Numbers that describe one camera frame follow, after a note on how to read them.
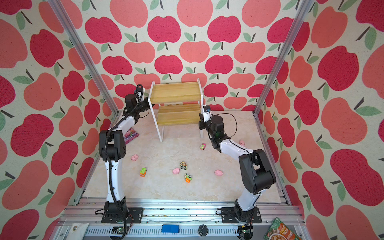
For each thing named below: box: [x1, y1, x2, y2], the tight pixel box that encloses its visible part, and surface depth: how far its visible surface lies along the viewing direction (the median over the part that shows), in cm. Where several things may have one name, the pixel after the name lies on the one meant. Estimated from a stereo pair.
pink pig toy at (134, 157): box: [130, 154, 139, 161], surface depth 95 cm
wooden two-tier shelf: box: [147, 78, 204, 142], surface depth 87 cm
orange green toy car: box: [139, 167, 147, 178], surface depth 89 cm
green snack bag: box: [264, 217, 302, 240], surface depth 70 cm
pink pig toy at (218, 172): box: [214, 169, 224, 177], surface depth 90 cm
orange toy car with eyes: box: [184, 172, 193, 183], surface depth 87 cm
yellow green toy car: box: [179, 161, 188, 171], surface depth 92 cm
